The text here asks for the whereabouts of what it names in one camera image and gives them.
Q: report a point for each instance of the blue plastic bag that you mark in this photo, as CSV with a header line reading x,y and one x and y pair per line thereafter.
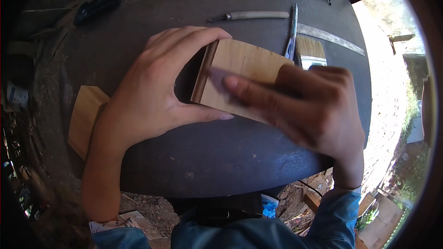
x,y
269,207

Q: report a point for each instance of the person's left index finger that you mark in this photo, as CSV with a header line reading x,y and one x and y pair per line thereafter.
x,y
193,46

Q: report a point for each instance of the flat bristle paint brush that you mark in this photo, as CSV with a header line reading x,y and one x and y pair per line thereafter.
x,y
310,52

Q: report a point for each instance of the white printed paper sheet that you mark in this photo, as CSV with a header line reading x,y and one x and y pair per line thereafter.
x,y
131,223

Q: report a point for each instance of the steel ruler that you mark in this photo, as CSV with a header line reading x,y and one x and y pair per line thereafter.
x,y
332,38

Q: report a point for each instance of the black plastic tool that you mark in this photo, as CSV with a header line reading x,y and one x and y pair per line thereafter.
x,y
98,3

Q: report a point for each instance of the person's left thumb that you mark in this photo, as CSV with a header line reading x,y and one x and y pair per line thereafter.
x,y
207,115

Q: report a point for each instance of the grey sandpaper piece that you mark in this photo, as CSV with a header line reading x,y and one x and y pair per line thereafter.
x,y
218,83

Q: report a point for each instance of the person's right hand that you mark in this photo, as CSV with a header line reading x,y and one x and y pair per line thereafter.
x,y
318,114

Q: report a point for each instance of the person's right fingers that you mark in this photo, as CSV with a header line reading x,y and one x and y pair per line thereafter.
x,y
315,74

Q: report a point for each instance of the person's body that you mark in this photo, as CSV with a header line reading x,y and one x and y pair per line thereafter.
x,y
225,235

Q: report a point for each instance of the cardboard box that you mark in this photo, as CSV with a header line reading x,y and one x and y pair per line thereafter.
x,y
380,223

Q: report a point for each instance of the person's right thumb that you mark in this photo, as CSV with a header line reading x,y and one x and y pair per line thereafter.
x,y
252,91

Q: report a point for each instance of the person's left hand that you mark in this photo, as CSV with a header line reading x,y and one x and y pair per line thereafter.
x,y
145,100

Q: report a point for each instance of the person's left middle finger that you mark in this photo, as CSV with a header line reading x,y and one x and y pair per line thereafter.
x,y
162,36

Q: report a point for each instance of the wooden board with dark edge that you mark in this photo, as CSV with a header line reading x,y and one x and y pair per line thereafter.
x,y
242,60

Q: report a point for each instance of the plain light wooden board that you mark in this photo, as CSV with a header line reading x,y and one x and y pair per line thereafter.
x,y
84,117

